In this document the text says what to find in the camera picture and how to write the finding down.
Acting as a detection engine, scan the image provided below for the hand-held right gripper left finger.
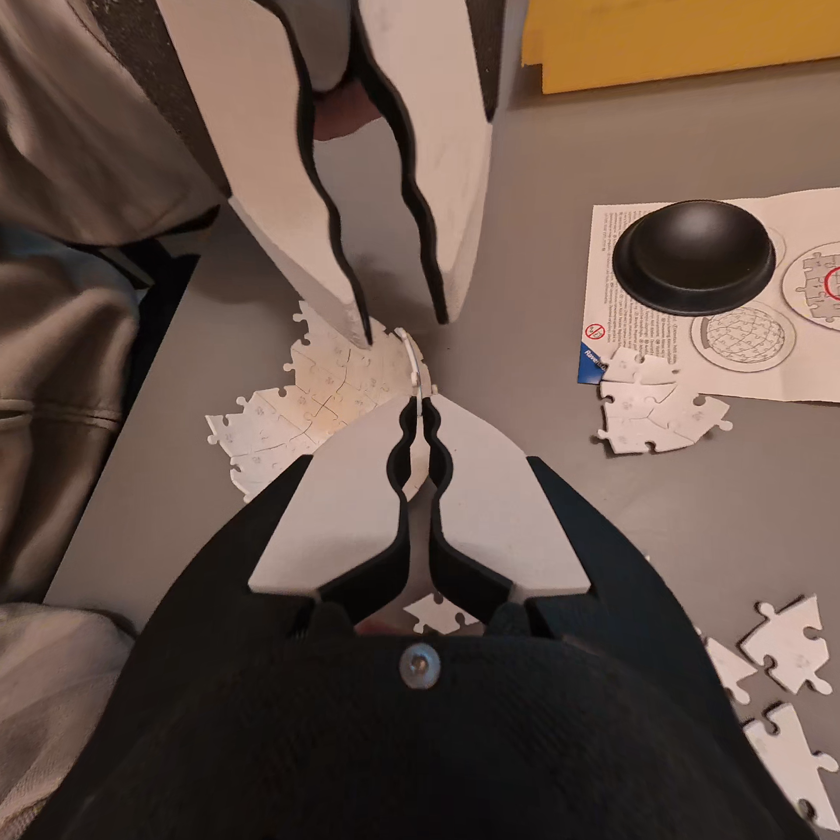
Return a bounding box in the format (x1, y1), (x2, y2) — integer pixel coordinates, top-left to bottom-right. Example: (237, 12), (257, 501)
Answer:
(248, 395), (419, 622)

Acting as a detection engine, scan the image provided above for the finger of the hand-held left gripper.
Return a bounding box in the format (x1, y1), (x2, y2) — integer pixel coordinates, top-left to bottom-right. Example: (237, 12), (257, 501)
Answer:
(352, 0), (495, 326)
(157, 0), (375, 349)

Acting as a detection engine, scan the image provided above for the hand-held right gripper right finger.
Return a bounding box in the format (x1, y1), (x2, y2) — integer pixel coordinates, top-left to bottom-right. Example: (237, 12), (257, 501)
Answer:
(423, 395), (592, 622)

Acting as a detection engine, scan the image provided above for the partly built white puzzle ball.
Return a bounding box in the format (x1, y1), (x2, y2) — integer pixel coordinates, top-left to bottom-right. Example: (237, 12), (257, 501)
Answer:
(205, 301), (438, 504)

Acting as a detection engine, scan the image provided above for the white puzzle piece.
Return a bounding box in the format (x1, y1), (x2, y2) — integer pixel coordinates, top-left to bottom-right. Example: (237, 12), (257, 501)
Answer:
(739, 594), (833, 697)
(742, 703), (840, 832)
(703, 635), (760, 707)
(403, 591), (481, 636)

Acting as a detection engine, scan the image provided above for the joined white puzzle pieces cluster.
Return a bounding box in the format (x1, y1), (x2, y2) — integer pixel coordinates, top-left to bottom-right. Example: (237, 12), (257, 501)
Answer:
(596, 344), (735, 457)

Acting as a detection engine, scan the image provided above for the black round puzzle stand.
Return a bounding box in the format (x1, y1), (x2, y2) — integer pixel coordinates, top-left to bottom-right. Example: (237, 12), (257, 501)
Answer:
(612, 200), (777, 318)

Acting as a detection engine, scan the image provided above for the person's left hand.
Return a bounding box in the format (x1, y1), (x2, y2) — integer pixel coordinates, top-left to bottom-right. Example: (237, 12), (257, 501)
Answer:
(313, 81), (386, 141)

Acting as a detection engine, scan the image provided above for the yellow box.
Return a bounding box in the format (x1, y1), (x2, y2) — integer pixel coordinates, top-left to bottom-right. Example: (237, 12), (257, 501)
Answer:
(521, 0), (840, 96)

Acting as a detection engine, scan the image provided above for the person's beige clothing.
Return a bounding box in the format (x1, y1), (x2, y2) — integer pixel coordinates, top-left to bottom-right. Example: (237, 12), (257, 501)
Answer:
(0, 0), (225, 840)

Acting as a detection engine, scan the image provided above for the printed instruction sheet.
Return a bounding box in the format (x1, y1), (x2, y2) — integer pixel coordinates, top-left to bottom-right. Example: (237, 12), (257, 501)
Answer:
(577, 187), (840, 404)

